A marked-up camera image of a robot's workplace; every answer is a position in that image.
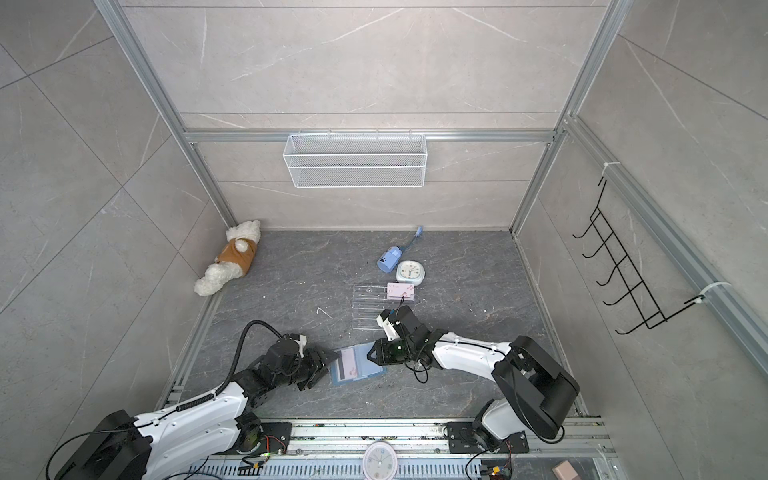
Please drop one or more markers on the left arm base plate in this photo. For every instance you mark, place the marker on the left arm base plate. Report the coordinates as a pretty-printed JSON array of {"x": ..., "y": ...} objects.
[{"x": 264, "y": 438}]

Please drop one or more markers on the blue leather card holder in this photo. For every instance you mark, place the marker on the blue leather card holder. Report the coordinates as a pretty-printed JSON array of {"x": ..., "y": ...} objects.
[{"x": 366, "y": 368}]

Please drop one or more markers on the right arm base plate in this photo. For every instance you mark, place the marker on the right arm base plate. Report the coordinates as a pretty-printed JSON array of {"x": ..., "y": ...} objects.
[{"x": 464, "y": 438}]

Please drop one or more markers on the pink block at front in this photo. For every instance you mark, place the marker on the pink block at front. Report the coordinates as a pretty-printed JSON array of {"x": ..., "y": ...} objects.
[{"x": 565, "y": 471}]

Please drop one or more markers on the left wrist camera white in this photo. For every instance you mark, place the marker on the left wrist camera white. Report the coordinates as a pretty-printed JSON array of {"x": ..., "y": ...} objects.
[{"x": 300, "y": 340}]

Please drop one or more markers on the white wire mesh basket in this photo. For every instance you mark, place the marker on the white wire mesh basket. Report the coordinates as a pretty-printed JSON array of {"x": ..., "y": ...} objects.
[{"x": 359, "y": 160}]

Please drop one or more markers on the black wire hook rack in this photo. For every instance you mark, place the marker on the black wire hook rack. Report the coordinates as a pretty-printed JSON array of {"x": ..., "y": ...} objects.
[{"x": 625, "y": 272}]

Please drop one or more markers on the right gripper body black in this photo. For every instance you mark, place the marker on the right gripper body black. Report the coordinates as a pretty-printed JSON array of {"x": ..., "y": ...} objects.
[{"x": 401, "y": 351}]

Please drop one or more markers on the aluminium front rail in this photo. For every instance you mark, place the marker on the aluminium front rail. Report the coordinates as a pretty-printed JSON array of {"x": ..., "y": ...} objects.
[{"x": 412, "y": 448}]

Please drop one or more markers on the white teddy bear brown vest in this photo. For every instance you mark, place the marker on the white teddy bear brown vest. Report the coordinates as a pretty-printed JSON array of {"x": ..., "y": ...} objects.
[{"x": 234, "y": 261}]

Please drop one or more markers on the white clock at front edge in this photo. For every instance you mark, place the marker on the white clock at front edge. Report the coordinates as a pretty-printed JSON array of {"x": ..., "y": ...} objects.
[{"x": 379, "y": 461}]

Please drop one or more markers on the pink white credit card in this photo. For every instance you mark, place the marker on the pink white credit card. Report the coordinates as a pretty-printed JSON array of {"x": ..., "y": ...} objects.
[{"x": 400, "y": 291}]

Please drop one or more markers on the clear acrylic organizer tray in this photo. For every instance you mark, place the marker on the clear acrylic organizer tray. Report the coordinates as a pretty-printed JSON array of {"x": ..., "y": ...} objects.
[{"x": 368, "y": 301}]

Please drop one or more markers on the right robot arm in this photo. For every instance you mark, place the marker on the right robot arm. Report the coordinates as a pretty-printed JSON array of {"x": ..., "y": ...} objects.
[{"x": 538, "y": 392}]

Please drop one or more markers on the small white round clock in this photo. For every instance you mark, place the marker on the small white round clock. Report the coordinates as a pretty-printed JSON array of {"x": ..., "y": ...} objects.
[{"x": 410, "y": 272}]

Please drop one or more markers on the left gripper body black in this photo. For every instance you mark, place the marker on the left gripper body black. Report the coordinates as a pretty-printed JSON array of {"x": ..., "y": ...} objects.
[{"x": 302, "y": 371}]

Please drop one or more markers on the blue brush tool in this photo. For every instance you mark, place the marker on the blue brush tool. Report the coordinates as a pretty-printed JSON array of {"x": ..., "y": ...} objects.
[{"x": 391, "y": 258}]

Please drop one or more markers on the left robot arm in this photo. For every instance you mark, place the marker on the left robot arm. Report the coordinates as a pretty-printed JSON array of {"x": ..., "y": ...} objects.
[{"x": 159, "y": 444}]

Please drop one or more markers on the card with black stripe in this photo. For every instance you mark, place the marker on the card with black stripe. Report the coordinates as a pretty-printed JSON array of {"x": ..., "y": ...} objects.
[{"x": 345, "y": 368}]

